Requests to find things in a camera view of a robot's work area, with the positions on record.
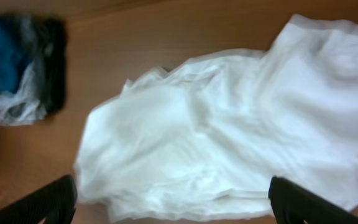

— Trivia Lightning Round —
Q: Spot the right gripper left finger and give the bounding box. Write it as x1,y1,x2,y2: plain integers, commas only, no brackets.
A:
0,175,78,224

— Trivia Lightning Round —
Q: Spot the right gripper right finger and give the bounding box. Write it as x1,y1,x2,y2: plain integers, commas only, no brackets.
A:
268,177,358,224

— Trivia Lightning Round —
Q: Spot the white shirt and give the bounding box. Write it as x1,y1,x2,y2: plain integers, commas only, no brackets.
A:
75,15,358,222

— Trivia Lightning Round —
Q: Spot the light denim folded garment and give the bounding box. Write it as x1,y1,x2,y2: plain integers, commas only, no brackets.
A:
0,15,54,126

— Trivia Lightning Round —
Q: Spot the black folded garment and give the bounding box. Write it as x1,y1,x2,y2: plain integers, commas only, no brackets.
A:
34,18,67,114

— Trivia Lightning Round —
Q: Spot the blue folded garment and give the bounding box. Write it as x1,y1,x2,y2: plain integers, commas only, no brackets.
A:
0,14,31,93

